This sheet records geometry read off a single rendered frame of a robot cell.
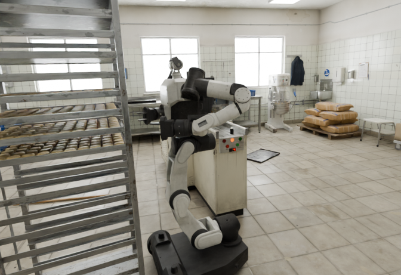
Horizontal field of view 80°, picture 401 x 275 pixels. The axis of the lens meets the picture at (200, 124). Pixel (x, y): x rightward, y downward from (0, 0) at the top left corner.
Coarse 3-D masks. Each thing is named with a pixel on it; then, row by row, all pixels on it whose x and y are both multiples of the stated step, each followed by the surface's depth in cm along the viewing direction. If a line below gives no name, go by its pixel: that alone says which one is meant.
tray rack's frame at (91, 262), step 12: (0, 72) 130; (0, 84) 131; (0, 180) 120; (24, 192) 145; (12, 228) 127; (0, 252) 107; (120, 252) 174; (132, 252) 174; (0, 264) 106; (84, 264) 164; (96, 264) 164; (120, 264) 163; (132, 264) 163
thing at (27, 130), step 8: (80, 120) 144; (88, 120) 145; (96, 120) 146; (104, 120) 142; (112, 120) 140; (8, 128) 130; (16, 128) 131; (24, 128) 127; (32, 128) 126; (40, 128) 126; (48, 128) 126; (56, 128) 123; (64, 128) 123; (72, 128) 125; (80, 128) 120; (88, 128) 119; (96, 128) 120; (0, 136) 110; (8, 136) 109; (16, 136) 111; (24, 136) 108
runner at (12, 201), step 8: (88, 184) 117; (96, 184) 118; (104, 184) 120; (112, 184) 121; (48, 192) 111; (56, 192) 112; (64, 192) 114; (72, 192) 115; (8, 200) 105; (16, 200) 106; (24, 200) 108; (32, 200) 109
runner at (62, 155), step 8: (120, 144) 120; (64, 152) 111; (72, 152) 112; (80, 152) 113; (88, 152) 115; (96, 152) 116; (104, 152) 117; (0, 160) 102; (8, 160) 103; (16, 160) 104; (24, 160) 105; (32, 160) 106; (40, 160) 107
